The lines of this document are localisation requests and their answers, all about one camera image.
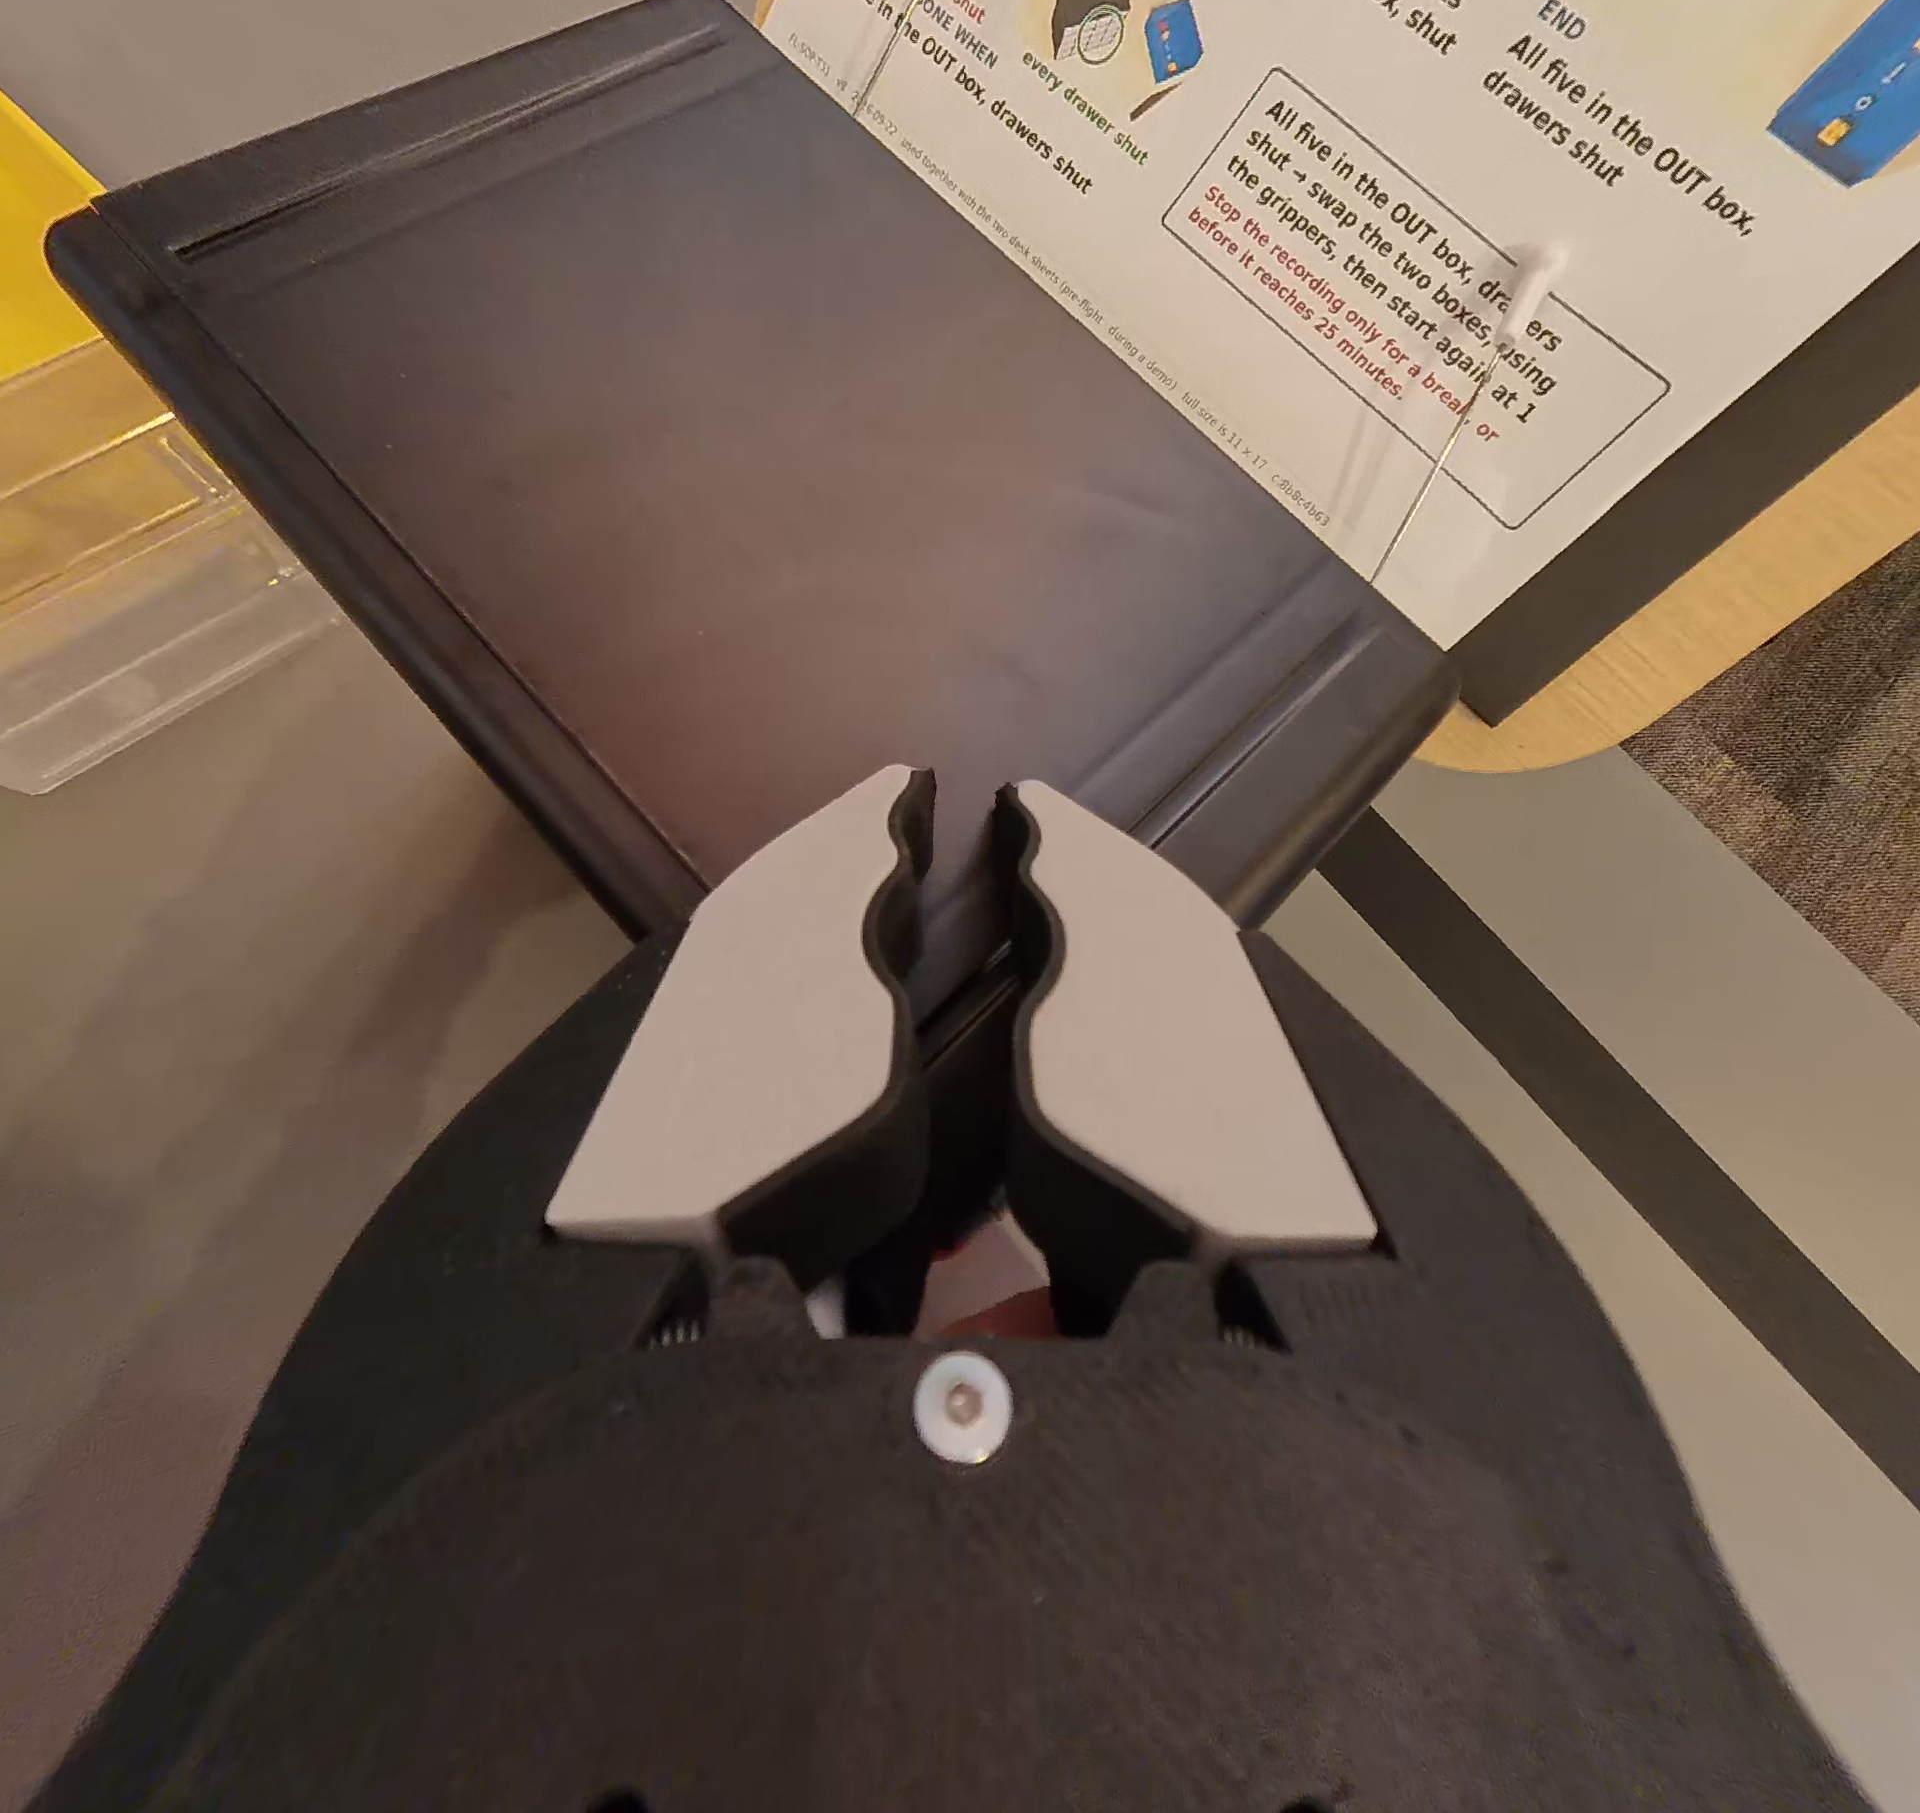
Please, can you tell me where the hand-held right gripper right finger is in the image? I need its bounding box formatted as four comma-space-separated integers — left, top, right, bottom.
995, 778, 1381, 1338

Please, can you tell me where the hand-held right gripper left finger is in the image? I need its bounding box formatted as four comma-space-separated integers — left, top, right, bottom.
543, 763, 938, 1306

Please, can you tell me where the black drawer cabinet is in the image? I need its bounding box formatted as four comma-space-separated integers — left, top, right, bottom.
42, 0, 1464, 1079

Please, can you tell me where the round wooden table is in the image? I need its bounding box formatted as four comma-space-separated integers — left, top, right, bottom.
1414, 484, 1920, 783

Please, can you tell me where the clear plastic box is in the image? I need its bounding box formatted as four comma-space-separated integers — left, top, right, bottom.
0, 343, 353, 798

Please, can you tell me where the printed instruction sheet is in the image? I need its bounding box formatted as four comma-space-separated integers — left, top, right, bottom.
754, 0, 1920, 652

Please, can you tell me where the yellow box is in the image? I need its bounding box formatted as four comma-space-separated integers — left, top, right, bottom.
0, 88, 110, 383

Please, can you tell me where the wire holder with white tip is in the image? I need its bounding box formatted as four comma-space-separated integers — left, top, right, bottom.
1369, 240, 1573, 590

